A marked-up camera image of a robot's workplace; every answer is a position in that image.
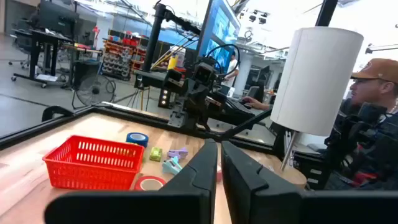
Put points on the yellow bottle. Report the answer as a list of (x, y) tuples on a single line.
[(172, 62)]

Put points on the black table frame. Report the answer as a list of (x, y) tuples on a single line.
[(46, 126)]

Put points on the purple staple remover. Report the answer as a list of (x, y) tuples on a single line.
[(175, 153)]

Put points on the white cylindrical lamp shade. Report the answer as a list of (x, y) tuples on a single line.
[(314, 81)]

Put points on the parts bin shelf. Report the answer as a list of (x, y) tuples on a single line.
[(118, 59)]

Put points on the black floor fan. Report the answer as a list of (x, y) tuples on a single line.
[(94, 90)]

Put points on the black device with lights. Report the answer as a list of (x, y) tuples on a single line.
[(164, 98)]

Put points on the person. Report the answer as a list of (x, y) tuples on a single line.
[(373, 90), (231, 70)]

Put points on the black monitor stand pole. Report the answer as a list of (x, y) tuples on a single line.
[(154, 37)]

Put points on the black desk monitor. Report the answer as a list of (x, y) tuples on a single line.
[(57, 17)]

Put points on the blue tape roll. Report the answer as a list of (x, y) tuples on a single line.
[(136, 143)]

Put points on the person's hand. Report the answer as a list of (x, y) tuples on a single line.
[(253, 102)]

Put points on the black rolling desk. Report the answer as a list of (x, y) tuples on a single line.
[(46, 35)]

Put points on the red tape roll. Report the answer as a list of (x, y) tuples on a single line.
[(137, 186)]

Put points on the black drawer unit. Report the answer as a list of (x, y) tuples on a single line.
[(312, 174)]

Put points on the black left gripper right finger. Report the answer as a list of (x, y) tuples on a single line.
[(245, 186)]

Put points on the large blue screen monitor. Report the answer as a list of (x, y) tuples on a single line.
[(217, 31)]

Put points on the black office chair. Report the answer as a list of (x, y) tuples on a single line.
[(21, 40)]

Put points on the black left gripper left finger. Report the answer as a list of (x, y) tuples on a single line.
[(199, 174)]

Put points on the green stapler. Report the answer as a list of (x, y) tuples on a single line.
[(155, 154)]

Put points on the black keyboard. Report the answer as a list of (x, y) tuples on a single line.
[(236, 107)]

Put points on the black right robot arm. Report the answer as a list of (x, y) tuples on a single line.
[(236, 115)]

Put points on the red plastic basket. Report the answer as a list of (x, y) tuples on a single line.
[(93, 174)]

